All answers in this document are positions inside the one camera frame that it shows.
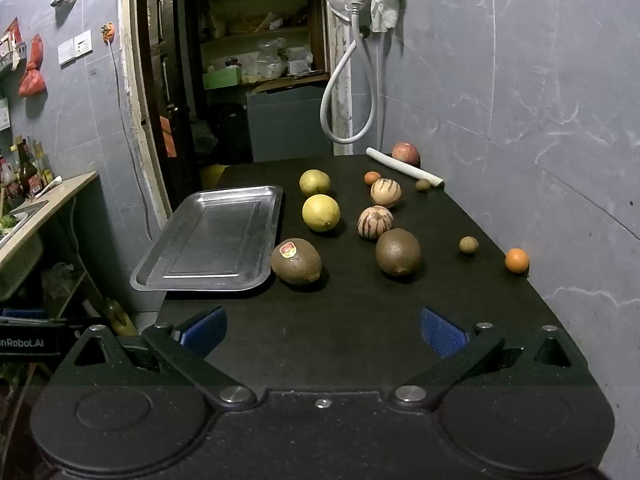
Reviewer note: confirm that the yellowish bottle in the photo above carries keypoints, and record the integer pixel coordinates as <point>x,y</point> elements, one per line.
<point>120,318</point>

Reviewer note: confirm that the yellow-green lemon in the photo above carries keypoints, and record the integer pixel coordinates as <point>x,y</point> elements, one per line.
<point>314,182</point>

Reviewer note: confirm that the striped pepino melon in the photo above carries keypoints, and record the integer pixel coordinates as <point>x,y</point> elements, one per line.
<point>385,193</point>
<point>375,222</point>

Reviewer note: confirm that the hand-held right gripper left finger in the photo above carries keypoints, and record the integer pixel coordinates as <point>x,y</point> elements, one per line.
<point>202,332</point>

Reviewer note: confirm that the light kitchen counter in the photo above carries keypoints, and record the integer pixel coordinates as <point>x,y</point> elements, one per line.
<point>55,192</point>

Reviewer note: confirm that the white wall switch panel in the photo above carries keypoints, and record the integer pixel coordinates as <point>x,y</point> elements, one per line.
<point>75,48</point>

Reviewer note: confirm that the green box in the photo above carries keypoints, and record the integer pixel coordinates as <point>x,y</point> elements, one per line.
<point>222,79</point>

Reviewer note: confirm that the yellow lemon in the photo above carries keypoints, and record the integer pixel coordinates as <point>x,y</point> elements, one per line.
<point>320,213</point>

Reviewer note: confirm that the yellow jug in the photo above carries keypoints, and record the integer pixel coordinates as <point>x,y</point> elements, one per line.
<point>212,176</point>

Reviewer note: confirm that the dark wooden door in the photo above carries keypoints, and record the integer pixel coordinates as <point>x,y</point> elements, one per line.
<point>167,85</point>

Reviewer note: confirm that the white stick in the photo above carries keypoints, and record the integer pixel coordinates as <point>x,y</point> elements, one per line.
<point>405,167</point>

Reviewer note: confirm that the red plastic bag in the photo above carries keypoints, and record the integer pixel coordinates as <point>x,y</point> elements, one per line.
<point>32,70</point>

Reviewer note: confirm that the plain brown kiwi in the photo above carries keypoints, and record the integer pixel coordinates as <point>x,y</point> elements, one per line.
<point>398,252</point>

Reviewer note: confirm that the tiny orange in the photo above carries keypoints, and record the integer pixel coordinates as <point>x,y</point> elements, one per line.
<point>372,178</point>

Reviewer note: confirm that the red apple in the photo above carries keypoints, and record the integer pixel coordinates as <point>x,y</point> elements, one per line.
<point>405,154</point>

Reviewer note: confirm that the grey cabinet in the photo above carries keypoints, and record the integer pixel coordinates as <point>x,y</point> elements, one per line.
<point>287,122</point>

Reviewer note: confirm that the metal tray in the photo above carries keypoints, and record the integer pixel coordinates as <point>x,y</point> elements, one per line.
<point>215,240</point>

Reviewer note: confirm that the white door frame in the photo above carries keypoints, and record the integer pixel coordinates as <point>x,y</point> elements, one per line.
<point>142,125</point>

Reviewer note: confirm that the row of sauce bottles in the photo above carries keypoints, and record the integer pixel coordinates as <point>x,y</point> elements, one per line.
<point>25,170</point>

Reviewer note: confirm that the small brown fruit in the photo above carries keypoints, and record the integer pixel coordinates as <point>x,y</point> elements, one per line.
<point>423,185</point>
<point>468,245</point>

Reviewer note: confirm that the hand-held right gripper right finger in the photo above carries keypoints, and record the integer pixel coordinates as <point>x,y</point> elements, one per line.
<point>442,332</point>

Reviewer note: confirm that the kiwi with red sticker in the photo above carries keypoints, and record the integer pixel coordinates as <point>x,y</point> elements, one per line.
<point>296,261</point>

